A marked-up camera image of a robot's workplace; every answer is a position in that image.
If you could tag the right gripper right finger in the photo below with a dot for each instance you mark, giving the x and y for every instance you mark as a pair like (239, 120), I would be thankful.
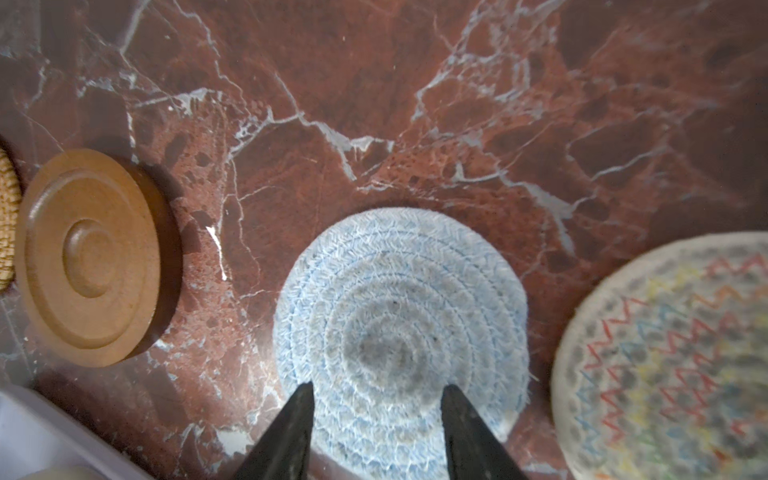
(472, 451)

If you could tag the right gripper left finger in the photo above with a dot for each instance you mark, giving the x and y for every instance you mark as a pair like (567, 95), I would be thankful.
(284, 450)

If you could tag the blue grey woven coaster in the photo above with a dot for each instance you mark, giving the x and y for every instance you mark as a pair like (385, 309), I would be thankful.
(380, 313)

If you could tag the brown wooden coaster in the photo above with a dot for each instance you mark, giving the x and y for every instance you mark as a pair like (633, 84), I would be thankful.
(98, 257)

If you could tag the woven straw coaster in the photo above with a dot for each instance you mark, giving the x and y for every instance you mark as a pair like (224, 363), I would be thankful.
(10, 202)

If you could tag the beige ceramic mug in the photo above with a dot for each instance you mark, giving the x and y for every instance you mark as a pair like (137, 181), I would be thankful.
(65, 473)

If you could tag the multicolour woven coaster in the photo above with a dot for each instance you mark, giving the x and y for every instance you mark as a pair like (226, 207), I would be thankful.
(662, 371)

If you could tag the lilac plastic tray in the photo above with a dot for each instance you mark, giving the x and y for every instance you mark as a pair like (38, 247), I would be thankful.
(37, 435)

